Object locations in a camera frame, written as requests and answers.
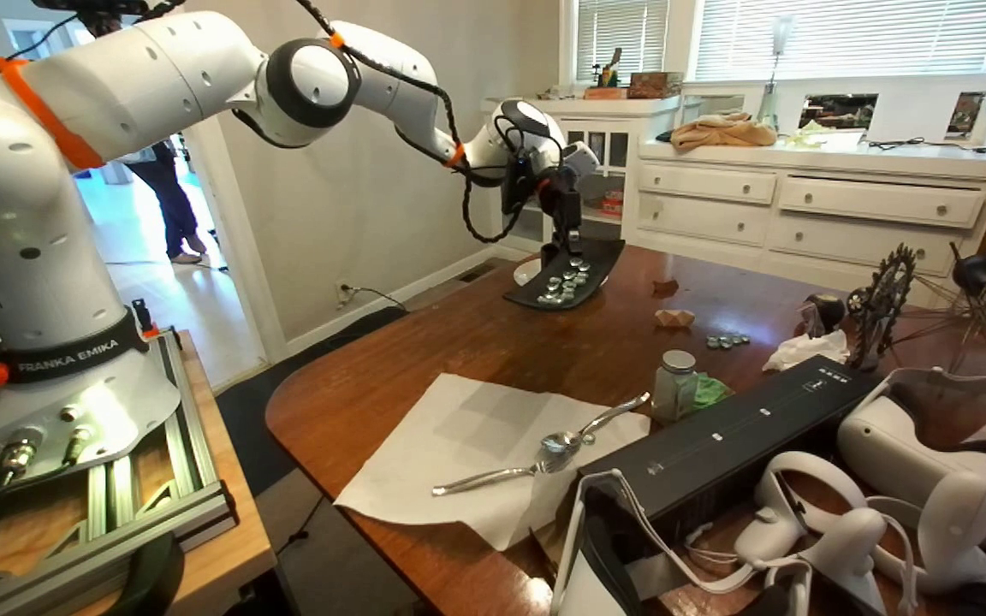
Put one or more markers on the small glass jar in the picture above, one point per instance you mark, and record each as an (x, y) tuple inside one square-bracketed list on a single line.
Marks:
[(673, 396)]

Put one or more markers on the bread loaf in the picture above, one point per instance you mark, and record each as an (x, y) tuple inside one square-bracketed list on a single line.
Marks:
[(721, 136)]

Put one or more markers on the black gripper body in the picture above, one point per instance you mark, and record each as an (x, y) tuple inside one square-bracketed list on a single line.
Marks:
[(563, 199)]

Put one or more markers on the small brown object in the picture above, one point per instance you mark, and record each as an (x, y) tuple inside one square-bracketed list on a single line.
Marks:
[(674, 321)]

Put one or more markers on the white VR controller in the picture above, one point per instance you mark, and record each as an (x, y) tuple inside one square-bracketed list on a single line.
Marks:
[(824, 541)]

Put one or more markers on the small dark object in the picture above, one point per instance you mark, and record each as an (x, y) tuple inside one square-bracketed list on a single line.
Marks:
[(824, 316)]

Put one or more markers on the white cloth napkin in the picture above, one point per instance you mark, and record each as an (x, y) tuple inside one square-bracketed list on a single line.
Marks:
[(437, 458)]

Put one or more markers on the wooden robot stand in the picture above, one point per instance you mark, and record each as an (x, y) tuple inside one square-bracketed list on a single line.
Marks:
[(229, 549)]

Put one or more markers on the narrow white window blind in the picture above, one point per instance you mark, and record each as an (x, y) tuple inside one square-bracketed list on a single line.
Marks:
[(620, 36)]

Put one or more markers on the silver spoon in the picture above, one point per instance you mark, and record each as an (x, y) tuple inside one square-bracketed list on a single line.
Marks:
[(600, 419)]

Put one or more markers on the small photo frame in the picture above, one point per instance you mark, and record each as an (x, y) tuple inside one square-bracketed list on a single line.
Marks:
[(965, 115)]

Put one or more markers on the white dresser with drawers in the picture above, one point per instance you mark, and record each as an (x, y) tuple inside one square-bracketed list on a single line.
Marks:
[(811, 199)]

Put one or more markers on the brown box on cabinet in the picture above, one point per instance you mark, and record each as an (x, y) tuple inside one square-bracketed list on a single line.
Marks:
[(648, 87)]

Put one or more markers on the ornate metal stand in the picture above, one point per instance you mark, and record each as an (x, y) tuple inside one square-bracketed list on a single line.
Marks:
[(884, 302)]

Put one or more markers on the black object on chair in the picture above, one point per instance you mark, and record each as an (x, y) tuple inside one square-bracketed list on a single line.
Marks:
[(975, 272)]

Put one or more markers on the white VR headset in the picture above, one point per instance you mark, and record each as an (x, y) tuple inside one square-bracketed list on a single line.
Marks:
[(914, 458)]

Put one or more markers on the wide white window blind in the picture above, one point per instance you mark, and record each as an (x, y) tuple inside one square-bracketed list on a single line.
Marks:
[(845, 36)]

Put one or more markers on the loose green glass pebbles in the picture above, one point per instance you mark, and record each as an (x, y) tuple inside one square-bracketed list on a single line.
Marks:
[(725, 345)]

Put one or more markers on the person in dark trousers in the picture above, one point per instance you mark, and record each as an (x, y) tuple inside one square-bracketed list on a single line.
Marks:
[(172, 208)]

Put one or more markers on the crumpled white tissue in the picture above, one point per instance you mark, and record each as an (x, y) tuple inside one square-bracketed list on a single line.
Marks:
[(804, 350)]

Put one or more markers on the white round plate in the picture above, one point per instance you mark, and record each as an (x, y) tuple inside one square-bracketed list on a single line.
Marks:
[(526, 272)]

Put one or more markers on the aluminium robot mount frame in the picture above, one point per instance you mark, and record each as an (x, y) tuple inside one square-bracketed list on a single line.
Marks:
[(116, 500)]

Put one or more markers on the dark rug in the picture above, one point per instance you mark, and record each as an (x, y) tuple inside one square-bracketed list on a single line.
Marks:
[(255, 413)]

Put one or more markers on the black rectangular plate with pebbles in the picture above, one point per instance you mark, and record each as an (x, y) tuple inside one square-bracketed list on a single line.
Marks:
[(567, 285)]

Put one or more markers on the small green packet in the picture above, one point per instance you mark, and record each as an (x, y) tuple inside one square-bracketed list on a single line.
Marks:
[(709, 396)]

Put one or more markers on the white glass-door cabinet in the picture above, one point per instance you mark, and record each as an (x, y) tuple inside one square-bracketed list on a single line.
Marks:
[(618, 138)]

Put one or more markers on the long black box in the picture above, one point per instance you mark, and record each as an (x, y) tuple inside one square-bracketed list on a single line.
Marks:
[(735, 440)]

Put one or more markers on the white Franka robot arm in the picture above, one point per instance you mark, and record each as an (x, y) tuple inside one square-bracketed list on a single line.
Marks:
[(16, 226)]

